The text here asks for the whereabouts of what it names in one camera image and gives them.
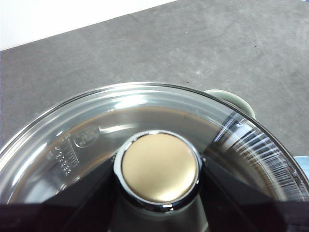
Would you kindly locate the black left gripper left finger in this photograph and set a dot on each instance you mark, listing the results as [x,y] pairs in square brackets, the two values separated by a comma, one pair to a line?
[48,215]

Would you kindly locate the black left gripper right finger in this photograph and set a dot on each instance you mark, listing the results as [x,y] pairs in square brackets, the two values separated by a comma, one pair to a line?
[253,215]

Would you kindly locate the glass lid with green knob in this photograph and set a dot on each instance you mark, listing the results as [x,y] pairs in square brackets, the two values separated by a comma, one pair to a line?
[159,166]

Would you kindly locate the blue round plate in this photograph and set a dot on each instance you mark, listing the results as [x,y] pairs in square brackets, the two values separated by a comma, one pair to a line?
[303,164]

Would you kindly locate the pale green electric steamer pot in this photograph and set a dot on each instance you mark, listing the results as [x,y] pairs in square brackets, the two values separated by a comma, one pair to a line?
[231,99]

